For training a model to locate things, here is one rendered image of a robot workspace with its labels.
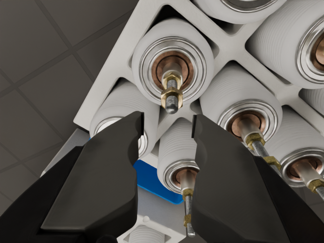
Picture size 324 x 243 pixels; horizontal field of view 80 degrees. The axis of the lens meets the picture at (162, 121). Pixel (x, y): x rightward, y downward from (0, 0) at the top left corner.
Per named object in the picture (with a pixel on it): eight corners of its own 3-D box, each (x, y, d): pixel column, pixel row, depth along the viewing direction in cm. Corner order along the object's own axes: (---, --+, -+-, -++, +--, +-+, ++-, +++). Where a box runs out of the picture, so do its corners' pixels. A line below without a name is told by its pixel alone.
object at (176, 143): (164, 97, 43) (159, 149, 28) (207, 102, 43) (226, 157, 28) (160, 133, 48) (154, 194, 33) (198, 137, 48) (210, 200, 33)
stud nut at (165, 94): (182, 107, 16) (182, 112, 16) (161, 107, 17) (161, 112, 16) (182, 85, 15) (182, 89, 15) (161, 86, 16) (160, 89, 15)
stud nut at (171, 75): (180, 90, 20) (181, 94, 19) (163, 90, 20) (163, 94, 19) (181, 71, 19) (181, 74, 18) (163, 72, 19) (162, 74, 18)
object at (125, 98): (111, 76, 41) (73, 119, 26) (153, 62, 39) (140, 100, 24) (128, 114, 46) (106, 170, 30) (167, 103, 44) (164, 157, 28)
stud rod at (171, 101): (177, 81, 21) (178, 114, 14) (167, 81, 21) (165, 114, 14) (177, 72, 20) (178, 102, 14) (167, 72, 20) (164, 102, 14)
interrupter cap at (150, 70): (212, 90, 23) (213, 93, 23) (153, 108, 25) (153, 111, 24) (196, 24, 20) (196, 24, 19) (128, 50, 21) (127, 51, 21)
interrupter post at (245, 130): (258, 124, 25) (269, 140, 22) (242, 135, 26) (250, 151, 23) (247, 113, 24) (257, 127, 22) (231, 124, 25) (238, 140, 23)
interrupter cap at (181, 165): (166, 154, 29) (166, 157, 28) (217, 160, 29) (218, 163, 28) (160, 189, 32) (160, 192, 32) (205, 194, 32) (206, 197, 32)
